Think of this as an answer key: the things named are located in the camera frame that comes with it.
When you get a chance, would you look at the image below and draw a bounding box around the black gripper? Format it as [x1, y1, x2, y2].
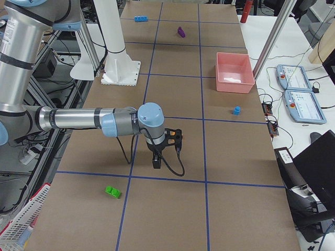
[146, 128, 183, 169]

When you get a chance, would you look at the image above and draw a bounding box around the green two-stud toy block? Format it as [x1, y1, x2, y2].
[105, 186, 121, 199]

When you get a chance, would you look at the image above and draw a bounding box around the small blue toy block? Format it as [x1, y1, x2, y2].
[233, 106, 241, 116]

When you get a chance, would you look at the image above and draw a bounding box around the purple toy block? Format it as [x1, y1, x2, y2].
[177, 27, 186, 38]

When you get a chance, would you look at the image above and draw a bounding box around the long blue four-stud block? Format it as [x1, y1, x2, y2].
[134, 16, 148, 22]

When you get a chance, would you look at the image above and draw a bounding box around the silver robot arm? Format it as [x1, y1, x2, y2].
[1, 1, 183, 169]

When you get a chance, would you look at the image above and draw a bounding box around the pink plastic box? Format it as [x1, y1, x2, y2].
[216, 52, 255, 94]

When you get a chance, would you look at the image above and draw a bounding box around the lower teach pendant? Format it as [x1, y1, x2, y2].
[284, 89, 327, 124]

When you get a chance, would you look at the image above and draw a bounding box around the teach pendant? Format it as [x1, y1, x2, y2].
[276, 64, 312, 90]
[284, 89, 327, 124]

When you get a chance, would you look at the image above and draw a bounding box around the upper teach pendant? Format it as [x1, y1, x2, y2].
[276, 64, 312, 90]

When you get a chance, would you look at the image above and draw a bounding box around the black laptop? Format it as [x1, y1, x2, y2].
[293, 130, 334, 209]

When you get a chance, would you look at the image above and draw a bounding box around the white plastic basket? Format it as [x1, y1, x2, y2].
[1, 183, 51, 250]

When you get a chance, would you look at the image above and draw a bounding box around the red bottle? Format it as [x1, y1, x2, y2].
[240, 0, 253, 24]

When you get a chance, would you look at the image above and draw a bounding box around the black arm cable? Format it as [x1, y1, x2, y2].
[116, 129, 185, 176]

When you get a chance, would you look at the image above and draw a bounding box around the white camera stand base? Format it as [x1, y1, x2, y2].
[94, 0, 141, 86]

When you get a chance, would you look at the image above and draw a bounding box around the aluminium frame post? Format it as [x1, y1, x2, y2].
[253, 0, 296, 80]

